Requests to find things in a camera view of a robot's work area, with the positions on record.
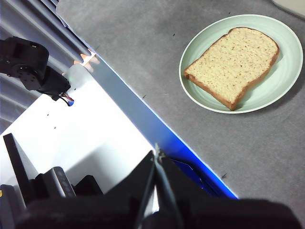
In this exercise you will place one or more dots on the large brown bread slice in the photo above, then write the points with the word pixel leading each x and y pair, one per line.
pixel 233 66

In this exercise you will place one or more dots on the white platform with blue edge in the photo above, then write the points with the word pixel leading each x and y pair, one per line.
pixel 83 133

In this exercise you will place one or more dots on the pale green round plate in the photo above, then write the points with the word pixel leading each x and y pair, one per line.
pixel 283 71

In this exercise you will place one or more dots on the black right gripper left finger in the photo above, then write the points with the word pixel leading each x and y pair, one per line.
pixel 124 205

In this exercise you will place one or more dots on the cream two-slot toaster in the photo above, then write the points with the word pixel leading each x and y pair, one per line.
pixel 290 4

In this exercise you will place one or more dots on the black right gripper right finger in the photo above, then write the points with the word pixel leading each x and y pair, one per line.
pixel 195 202

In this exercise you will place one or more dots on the black upright flat bracket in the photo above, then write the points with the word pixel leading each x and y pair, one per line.
pixel 15 162

